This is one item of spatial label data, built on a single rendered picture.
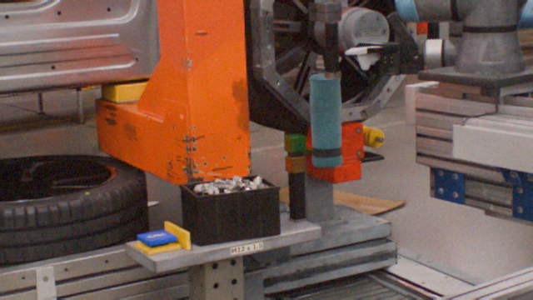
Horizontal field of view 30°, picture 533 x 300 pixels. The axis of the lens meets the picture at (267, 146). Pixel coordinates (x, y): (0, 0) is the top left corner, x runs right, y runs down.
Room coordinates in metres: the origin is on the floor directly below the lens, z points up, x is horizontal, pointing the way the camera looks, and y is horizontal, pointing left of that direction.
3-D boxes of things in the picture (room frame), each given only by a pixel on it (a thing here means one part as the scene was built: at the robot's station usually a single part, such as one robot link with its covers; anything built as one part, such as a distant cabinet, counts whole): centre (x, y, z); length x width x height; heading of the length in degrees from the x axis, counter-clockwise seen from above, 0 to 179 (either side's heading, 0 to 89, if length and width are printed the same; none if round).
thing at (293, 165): (2.35, -0.07, 0.59); 0.04 x 0.04 x 0.04; 29
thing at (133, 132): (2.77, 0.31, 0.69); 0.52 x 0.17 x 0.35; 29
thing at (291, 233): (2.25, 0.11, 0.44); 0.43 x 0.17 x 0.03; 119
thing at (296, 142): (2.35, -0.07, 0.64); 0.04 x 0.04 x 0.04; 29
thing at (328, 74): (2.68, -0.18, 0.83); 0.04 x 0.04 x 0.16
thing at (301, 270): (3.09, -0.09, 0.13); 0.50 x 0.36 x 0.10; 119
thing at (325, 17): (2.71, -0.17, 0.93); 0.09 x 0.05 x 0.05; 29
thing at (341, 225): (3.12, -0.14, 0.32); 0.40 x 0.30 x 0.28; 119
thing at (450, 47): (2.58, -0.52, 0.81); 0.11 x 0.08 x 0.09; 75
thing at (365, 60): (2.59, -0.26, 0.81); 0.09 x 0.03 x 0.06; 111
